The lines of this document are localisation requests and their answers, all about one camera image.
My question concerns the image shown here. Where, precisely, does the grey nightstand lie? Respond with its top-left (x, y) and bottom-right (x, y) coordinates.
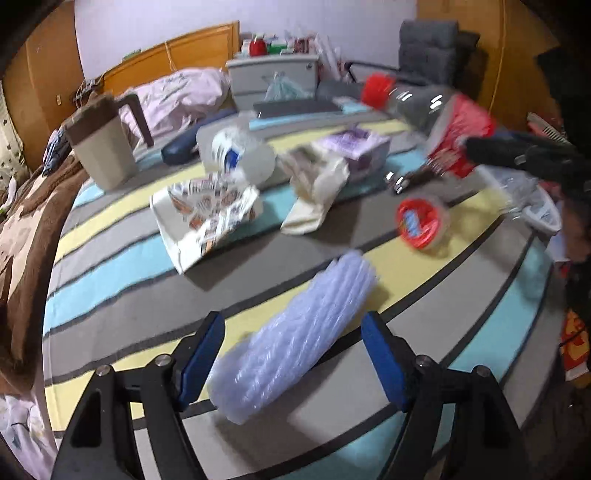
top-left (226, 53), bottom-right (320, 112)

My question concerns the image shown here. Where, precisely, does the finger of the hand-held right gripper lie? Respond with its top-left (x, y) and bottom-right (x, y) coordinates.
top-left (464, 133), bottom-right (539, 171)

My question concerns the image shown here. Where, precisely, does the white plastic bag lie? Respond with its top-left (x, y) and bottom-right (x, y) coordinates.
top-left (314, 32), bottom-right (345, 84)

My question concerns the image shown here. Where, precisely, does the large white foam net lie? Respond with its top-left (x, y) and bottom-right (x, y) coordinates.
top-left (208, 250), bottom-right (380, 425)

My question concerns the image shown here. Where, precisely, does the grey cushioned armchair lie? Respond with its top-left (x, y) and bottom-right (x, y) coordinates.
top-left (318, 19), bottom-right (481, 100)

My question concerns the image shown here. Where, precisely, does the striped tablecloth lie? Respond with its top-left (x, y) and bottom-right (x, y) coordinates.
top-left (42, 99), bottom-right (566, 480)

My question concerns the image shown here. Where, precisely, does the clear plastic bottle red label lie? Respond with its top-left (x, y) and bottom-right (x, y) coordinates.
top-left (361, 73), bottom-right (499, 178)

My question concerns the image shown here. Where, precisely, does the purple drink carton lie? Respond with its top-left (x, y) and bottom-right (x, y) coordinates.
top-left (321, 127), bottom-right (393, 174)

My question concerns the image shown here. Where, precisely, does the green tinted plastic bag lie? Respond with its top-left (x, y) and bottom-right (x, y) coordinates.
top-left (263, 71), bottom-right (312, 101)

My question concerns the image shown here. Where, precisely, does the dark tablet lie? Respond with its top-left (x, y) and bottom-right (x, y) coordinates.
top-left (253, 98), bottom-right (340, 118)

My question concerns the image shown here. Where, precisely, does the stack of small boxes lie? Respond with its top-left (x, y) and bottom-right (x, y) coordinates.
top-left (267, 34), bottom-right (296, 55)

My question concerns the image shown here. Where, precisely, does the brown plush blanket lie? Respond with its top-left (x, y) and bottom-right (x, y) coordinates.
top-left (0, 152), bottom-right (93, 393)

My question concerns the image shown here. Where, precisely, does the blue glasses case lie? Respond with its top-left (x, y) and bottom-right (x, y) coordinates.
top-left (161, 108), bottom-right (238, 164)

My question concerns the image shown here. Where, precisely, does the wooden headboard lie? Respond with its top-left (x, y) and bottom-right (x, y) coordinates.
top-left (99, 21), bottom-right (241, 95)

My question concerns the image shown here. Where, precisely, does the white trash bin with liner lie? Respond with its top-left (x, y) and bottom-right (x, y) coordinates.
top-left (480, 166), bottom-right (564, 236)

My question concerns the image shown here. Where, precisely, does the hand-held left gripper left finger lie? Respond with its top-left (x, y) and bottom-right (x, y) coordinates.
top-left (51, 311), bottom-right (227, 480)

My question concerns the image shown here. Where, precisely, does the pink duvet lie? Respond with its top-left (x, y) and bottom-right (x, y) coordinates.
top-left (115, 68), bottom-right (232, 139)

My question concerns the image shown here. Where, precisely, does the white floral bedsheet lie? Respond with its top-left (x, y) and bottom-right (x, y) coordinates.
top-left (0, 392), bottom-right (61, 480)

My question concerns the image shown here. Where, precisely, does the striped box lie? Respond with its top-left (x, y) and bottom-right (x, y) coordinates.
top-left (529, 113), bottom-right (571, 139)

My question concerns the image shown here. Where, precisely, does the tall wooden wardrobe with stars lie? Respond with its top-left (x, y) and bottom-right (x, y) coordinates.
top-left (0, 0), bottom-right (86, 171)

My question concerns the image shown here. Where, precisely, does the white yogurt cup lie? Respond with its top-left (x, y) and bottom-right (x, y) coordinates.
top-left (196, 122), bottom-right (278, 188)

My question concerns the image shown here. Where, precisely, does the wide wooden wardrobe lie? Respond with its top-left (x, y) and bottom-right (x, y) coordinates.
top-left (416, 0), bottom-right (591, 125)

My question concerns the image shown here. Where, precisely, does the blue striped garment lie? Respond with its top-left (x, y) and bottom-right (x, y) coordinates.
top-left (44, 129), bottom-right (70, 176)

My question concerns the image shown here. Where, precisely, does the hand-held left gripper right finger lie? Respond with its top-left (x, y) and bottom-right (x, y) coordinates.
top-left (361, 311), bottom-right (532, 480)

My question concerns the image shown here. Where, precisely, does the beige mug with brown lid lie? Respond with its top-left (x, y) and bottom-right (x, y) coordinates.
top-left (62, 92), bottom-right (155, 192)

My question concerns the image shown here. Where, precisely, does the black power strip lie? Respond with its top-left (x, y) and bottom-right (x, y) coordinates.
top-left (69, 78), bottom-right (102, 102)

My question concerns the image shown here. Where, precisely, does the red lid plastic cup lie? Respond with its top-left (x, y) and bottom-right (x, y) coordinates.
top-left (396, 196), bottom-right (455, 252)

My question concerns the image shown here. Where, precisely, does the plain white paper bag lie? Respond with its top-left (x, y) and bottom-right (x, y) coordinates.
top-left (279, 143), bottom-right (352, 236)

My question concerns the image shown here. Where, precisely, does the crumpled brown snack wrapper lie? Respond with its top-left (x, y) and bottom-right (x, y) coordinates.
top-left (384, 161), bottom-right (439, 195)

